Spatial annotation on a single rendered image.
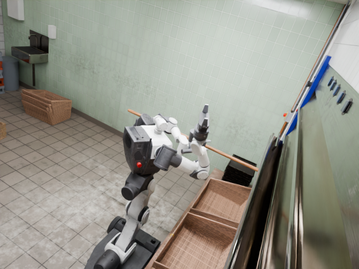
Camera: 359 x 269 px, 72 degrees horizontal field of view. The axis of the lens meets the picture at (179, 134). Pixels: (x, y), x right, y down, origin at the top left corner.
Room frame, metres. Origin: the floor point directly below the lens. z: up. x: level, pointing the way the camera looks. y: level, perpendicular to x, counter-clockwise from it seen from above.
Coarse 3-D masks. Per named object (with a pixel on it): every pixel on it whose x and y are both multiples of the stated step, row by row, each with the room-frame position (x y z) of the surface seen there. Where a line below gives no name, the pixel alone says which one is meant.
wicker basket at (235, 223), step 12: (216, 180) 2.10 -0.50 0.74; (204, 192) 2.01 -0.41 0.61; (216, 192) 2.09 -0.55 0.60; (240, 192) 2.01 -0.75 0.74; (216, 204) 1.91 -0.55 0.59; (228, 204) 1.96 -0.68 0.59; (204, 216) 1.57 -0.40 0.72; (216, 216) 1.54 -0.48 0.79; (228, 216) 1.80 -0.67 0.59; (240, 216) 1.75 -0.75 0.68
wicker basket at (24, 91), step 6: (24, 90) 3.36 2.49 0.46; (30, 90) 3.52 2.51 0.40; (36, 90) 3.64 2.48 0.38; (42, 90) 3.76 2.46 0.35; (30, 96) 3.36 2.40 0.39; (36, 96) 3.32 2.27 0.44; (54, 96) 3.78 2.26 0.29; (60, 96) 3.76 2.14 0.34; (48, 102) 3.31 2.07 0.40; (54, 102) 3.35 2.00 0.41; (60, 102) 3.47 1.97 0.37; (66, 102) 3.61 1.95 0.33; (54, 108) 3.35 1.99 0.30; (60, 108) 3.47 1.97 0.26; (54, 114) 3.35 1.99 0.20
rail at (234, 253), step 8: (272, 136) 1.96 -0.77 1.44; (264, 160) 1.49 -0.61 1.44; (256, 184) 1.17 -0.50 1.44; (248, 208) 0.95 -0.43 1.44; (248, 216) 0.90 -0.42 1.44; (240, 232) 0.78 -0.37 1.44; (240, 240) 0.74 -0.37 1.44; (232, 248) 0.70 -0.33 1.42; (232, 256) 0.65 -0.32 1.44; (232, 264) 0.62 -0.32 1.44
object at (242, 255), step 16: (272, 144) 1.85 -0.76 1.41; (272, 160) 1.58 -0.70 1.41; (256, 176) 1.30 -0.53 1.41; (272, 176) 1.37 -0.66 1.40; (256, 192) 1.13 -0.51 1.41; (256, 208) 1.00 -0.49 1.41; (240, 224) 0.85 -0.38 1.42; (256, 224) 0.89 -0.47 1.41; (256, 240) 0.80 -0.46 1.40; (240, 256) 0.68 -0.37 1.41; (256, 256) 0.72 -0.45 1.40
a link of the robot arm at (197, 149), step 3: (192, 141) 1.32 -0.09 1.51; (195, 141) 1.31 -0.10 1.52; (192, 144) 1.31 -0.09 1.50; (195, 144) 1.30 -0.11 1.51; (198, 144) 1.30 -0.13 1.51; (192, 147) 1.32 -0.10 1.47; (195, 147) 1.31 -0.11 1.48; (198, 147) 1.30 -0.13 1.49; (201, 147) 1.40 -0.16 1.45; (204, 147) 1.39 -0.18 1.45; (192, 150) 1.33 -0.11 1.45; (195, 150) 1.32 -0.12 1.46; (198, 150) 1.30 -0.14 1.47; (201, 150) 1.32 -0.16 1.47; (204, 150) 1.37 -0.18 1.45; (195, 153) 1.33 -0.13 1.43; (198, 153) 1.31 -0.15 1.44; (201, 153) 1.32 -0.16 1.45; (204, 153) 1.35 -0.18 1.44
